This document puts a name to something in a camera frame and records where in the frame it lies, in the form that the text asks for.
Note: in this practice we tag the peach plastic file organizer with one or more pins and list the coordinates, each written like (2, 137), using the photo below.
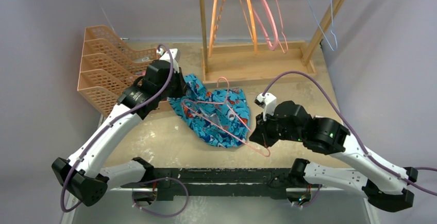
(108, 66)

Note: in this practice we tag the black aluminium base frame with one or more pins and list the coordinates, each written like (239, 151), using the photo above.
(163, 184)

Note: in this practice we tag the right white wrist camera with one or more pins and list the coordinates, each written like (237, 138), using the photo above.
(268, 103)

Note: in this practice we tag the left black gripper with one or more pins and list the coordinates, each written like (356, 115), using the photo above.
(181, 90)

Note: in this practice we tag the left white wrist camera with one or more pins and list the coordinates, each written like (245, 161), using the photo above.
(173, 54)

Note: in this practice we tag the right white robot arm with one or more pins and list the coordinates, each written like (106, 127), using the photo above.
(382, 183)

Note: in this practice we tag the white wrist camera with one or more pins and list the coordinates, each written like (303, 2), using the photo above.
(173, 54)
(268, 103)

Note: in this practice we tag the blue shark print shorts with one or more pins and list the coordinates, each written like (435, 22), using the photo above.
(213, 116)

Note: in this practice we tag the wooden hanger rack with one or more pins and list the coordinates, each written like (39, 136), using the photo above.
(307, 24)

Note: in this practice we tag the orange wavy hanger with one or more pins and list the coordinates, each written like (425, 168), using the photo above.
(217, 10)

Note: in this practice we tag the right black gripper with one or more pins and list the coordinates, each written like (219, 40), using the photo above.
(261, 134)

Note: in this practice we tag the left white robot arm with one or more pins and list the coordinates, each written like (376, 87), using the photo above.
(82, 174)

